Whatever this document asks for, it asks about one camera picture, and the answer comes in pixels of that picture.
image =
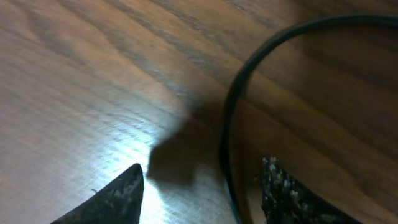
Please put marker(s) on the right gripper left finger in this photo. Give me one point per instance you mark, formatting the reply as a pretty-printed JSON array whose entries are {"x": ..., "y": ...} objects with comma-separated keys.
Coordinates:
[{"x": 119, "y": 202}]

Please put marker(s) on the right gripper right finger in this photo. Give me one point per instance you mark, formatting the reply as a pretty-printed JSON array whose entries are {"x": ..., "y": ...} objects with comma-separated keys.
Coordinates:
[{"x": 287, "y": 201}]

